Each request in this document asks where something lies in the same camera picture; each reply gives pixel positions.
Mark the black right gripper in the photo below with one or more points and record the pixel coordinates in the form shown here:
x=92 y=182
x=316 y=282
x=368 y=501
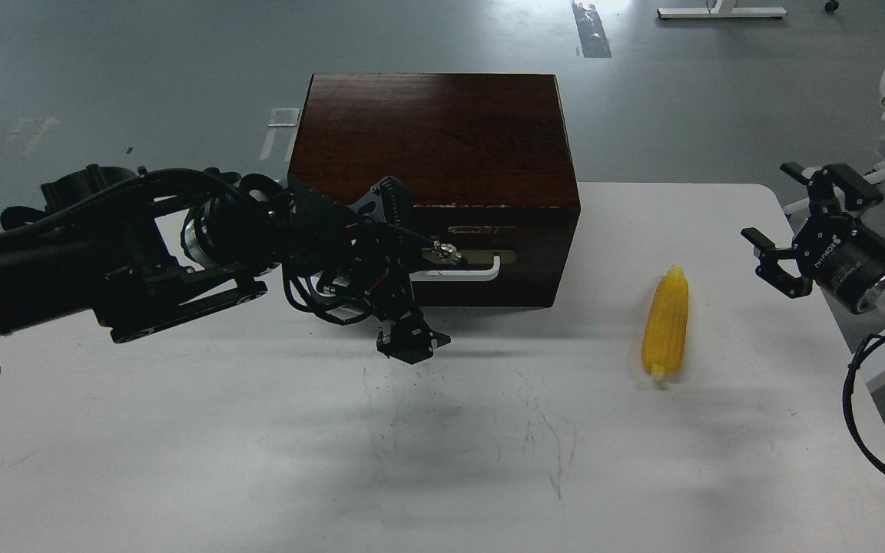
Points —
x=834 y=248

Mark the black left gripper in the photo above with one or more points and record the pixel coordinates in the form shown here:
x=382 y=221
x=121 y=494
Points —
x=345 y=263

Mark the wooden drawer with white handle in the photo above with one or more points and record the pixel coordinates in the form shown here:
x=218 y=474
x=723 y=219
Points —
x=500 y=244

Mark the yellow corn cob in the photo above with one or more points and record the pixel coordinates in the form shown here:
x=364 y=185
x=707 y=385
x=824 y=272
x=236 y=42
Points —
x=664 y=338

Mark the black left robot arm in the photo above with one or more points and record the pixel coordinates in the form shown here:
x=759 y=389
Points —
x=148 y=251

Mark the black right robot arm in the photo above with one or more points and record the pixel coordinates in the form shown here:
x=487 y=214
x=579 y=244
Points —
x=833 y=248

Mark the dark wooden drawer cabinet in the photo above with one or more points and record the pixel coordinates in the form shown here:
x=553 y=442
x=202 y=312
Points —
x=455 y=140

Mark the white desk base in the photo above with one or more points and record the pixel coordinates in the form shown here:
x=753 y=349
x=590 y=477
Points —
x=722 y=10

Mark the black tape strip on floor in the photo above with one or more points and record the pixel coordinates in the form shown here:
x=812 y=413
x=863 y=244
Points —
x=593 y=42

